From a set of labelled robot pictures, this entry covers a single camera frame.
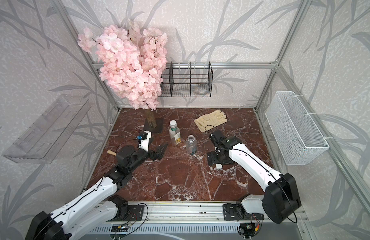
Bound aluminium mounting rail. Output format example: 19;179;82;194
82;200;309;224

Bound green toy rake wooden handle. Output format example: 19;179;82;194
107;150;117;156

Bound clear acrylic wall shelf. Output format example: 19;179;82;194
2;94;91;165

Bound black wire basket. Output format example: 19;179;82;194
160;62;214;98

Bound clear bottle with yellow label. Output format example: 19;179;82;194
169;126;181;145

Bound white mesh basket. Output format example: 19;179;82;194
265;91;330;166

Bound pink artificial blossom tree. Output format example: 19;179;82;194
77;19;169;135

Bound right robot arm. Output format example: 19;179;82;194
208;130;302;224

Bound beige work glove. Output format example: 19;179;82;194
194;110;227;132

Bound clear bottle with blue label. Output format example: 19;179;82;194
186;135;198;155

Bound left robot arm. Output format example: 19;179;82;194
25;140;167;240

